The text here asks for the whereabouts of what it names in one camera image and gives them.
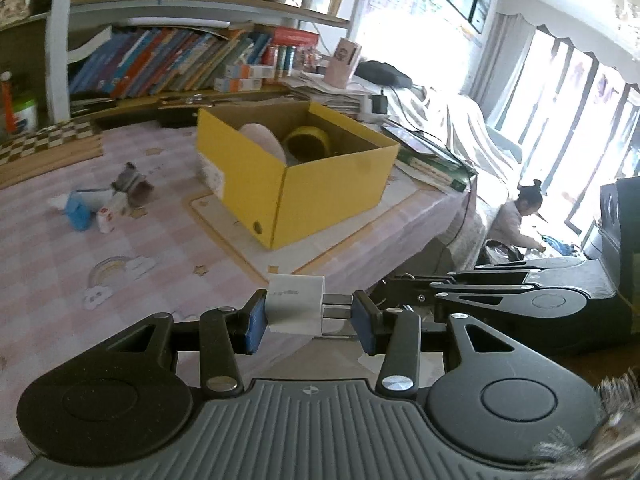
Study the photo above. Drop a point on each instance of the white tub green lid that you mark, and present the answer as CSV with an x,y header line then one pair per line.
x,y
25,117

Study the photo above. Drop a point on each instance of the pink plush toy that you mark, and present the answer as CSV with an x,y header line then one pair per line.
x,y
265,140

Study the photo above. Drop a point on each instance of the black pouch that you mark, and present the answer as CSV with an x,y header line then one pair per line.
x,y
385,74

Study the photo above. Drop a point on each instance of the white charger plug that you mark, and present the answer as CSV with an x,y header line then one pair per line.
x,y
295,305

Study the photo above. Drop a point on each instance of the orange white medicine box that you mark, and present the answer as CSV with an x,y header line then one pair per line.
x,y
243,71
236,84

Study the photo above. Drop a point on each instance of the row of slanted colourful books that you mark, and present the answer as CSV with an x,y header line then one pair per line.
x,y
165,60

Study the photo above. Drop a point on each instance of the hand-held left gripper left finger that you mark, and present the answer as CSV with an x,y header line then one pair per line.
x,y
255,320

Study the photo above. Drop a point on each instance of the grey fluffy item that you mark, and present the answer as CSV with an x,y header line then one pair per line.
x,y
132,182

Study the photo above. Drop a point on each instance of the white scalloped curtain valance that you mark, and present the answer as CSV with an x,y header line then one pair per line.
x,y
575,25

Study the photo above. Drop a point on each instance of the wooden chessboard box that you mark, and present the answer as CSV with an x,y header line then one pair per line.
x,y
50,140

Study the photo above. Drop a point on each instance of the black power adapter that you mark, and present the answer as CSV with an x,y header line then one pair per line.
x,y
379,104

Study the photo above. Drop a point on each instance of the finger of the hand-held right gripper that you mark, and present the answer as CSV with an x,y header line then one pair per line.
x,y
525,267
500,300

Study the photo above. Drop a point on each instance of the yellow cardboard box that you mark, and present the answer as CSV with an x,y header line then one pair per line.
x,y
330,195

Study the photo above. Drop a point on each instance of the white bookshelf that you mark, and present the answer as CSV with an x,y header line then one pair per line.
x,y
60,60

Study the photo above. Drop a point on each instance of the grey fuzzy sleeve cuff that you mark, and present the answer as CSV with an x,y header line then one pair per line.
x,y
590,450

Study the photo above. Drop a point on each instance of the red flat box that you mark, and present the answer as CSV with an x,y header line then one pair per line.
x,y
295,36

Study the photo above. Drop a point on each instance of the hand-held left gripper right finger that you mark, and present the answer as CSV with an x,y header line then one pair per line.
x,y
364,325

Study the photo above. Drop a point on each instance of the pink checked desktop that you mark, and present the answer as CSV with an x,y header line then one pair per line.
x,y
50,270

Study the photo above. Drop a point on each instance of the dark brown case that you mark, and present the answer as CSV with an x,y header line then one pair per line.
x,y
175,116

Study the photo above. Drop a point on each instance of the black tablet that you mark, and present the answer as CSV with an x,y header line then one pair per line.
x,y
420,140

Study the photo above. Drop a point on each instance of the green book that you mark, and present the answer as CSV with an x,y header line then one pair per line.
x,y
440,175

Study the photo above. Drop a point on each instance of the gold tape roll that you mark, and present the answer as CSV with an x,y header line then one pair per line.
x,y
310,142

